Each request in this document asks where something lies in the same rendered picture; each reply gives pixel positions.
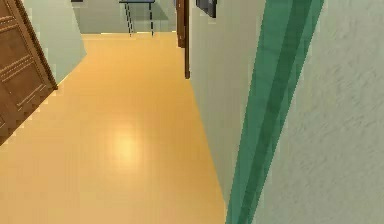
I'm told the dark framed wall picture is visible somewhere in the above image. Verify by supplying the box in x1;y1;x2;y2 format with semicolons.
195;0;218;19

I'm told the brown wooden room door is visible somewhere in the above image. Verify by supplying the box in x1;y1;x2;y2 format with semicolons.
175;0;191;80

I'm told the brown panelled room door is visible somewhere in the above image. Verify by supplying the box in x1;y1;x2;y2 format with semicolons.
0;0;59;147

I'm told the dark table with thin legs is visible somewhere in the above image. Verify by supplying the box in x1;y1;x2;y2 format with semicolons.
118;0;157;37

